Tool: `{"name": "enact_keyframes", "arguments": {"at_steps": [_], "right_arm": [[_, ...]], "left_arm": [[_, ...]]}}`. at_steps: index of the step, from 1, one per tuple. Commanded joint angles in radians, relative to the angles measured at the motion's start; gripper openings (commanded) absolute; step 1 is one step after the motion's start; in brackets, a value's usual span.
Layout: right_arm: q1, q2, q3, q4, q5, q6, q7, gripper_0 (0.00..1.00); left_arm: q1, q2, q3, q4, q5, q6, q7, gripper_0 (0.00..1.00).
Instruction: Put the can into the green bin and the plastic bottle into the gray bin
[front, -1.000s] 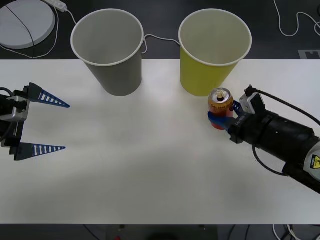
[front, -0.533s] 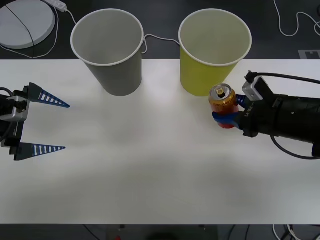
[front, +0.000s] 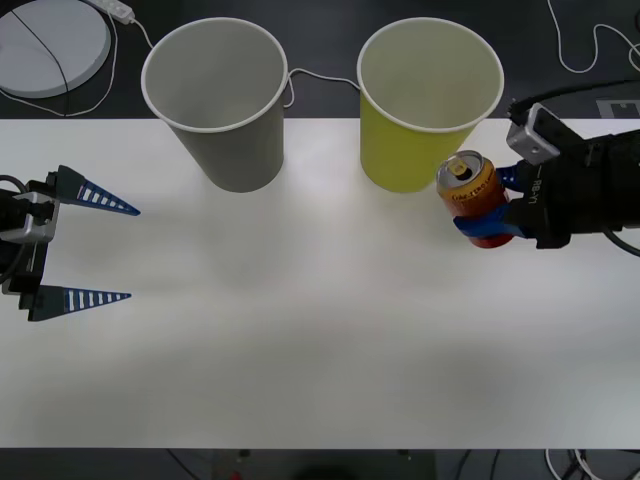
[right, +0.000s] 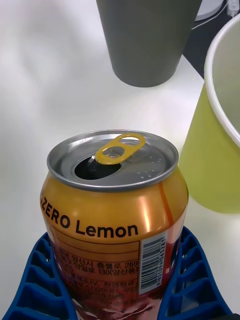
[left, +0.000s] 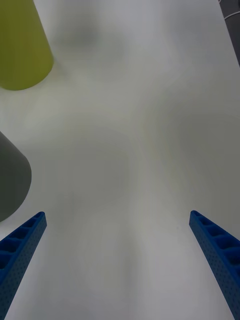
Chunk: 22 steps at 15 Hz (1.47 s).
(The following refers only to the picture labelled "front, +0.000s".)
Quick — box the thin black cable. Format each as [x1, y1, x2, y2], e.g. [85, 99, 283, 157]
[11, 9, 70, 97]

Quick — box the grey floor marker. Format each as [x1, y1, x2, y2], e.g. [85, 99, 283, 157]
[596, 99, 640, 119]

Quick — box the grey plastic bin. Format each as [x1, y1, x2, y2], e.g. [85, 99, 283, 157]
[140, 17, 289, 194]

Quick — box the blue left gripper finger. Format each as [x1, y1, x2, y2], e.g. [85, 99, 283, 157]
[19, 285, 133, 323]
[47, 164, 142, 217]

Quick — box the white power strip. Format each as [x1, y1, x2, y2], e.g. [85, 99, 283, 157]
[82, 0, 136, 24]

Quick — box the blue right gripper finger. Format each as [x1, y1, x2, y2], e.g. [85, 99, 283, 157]
[494, 163, 525, 195]
[451, 208, 532, 242]

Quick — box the white power strip cable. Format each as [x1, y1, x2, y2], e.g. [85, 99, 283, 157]
[130, 18, 362, 109]

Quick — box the red and orange drink can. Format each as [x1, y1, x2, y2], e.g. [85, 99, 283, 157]
[436, 149, 516, 250]

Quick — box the thin white cable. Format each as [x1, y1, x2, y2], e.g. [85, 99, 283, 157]
[546, 0, 640, 75]
[0, 13, 119, 119]

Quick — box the white cable bundle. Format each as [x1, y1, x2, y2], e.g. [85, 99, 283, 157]
[543, 448, 609, 480]

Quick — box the yellow-green plastic bin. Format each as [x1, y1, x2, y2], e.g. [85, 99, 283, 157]
[356, 17, 505, 195]

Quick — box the white round plate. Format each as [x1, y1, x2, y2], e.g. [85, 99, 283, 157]
[0, 0, 113, 100]

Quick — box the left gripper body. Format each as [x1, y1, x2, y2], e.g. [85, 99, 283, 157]
[0, 172, 62, 310]

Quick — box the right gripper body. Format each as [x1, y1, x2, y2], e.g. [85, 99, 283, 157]
[503, 142, 602, 251]

